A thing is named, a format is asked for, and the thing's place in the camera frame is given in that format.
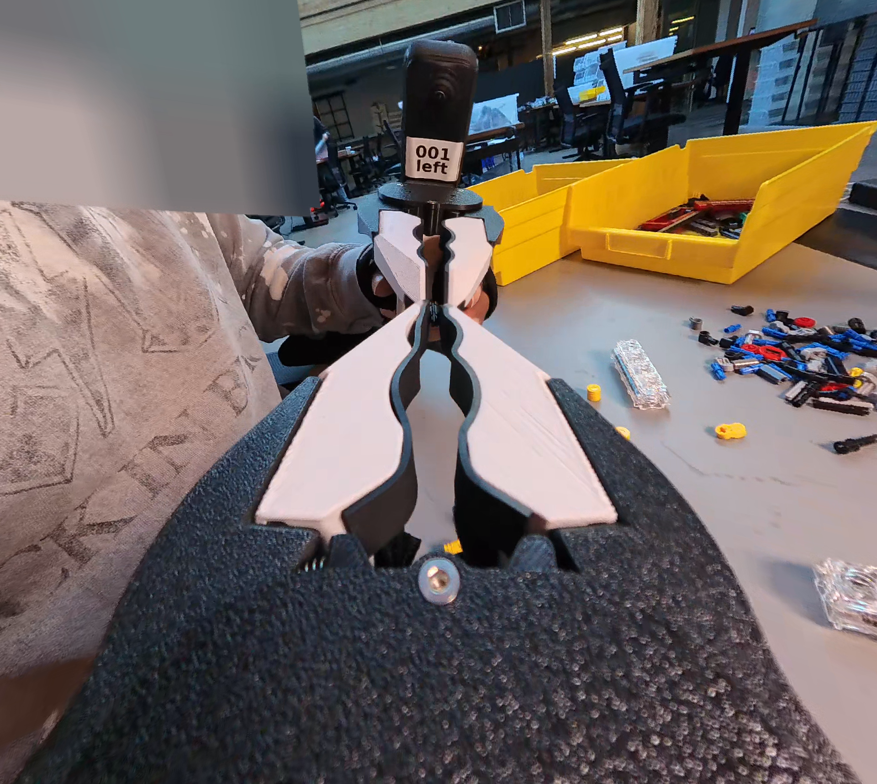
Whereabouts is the black office chair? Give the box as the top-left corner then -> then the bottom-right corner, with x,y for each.
596,47 -> 686,158

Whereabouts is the person's grey speckled sweatshirt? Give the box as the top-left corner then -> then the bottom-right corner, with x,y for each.
0,200 -> 289,675

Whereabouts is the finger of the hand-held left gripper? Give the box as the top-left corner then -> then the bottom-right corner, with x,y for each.
372,210 -> 431,319
440,219 -> 496,312

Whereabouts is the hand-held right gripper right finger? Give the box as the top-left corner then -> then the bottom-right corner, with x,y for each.
443,305 -> 619,531

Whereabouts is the yellow plastic bin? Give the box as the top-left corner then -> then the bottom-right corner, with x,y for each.
466,157 -> 639,287
567,121 -> 877,285

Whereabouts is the grey desk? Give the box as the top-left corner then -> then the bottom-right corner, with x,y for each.
274,236 -> 877,784

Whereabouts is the person's left hand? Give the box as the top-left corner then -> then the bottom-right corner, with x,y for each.
370,270 -> 499,326

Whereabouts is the pile of mixed building parts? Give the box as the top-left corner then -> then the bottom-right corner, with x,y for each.
687,303 -> 877,417

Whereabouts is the person's left forearm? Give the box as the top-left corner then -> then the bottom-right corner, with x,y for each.
206,212 -> 385,347

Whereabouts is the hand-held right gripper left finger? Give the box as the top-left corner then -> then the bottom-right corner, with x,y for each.
254,303 -> 422,542

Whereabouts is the wooden standing desk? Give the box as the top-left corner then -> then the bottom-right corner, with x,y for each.
623,19 -> 819,136

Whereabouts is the heap of red black parts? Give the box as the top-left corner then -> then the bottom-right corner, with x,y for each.
636,195 -> 756,242

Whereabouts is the transparent cylinder block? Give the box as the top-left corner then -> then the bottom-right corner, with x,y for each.
813,558 -> 877,636
611,339 -> 671,410

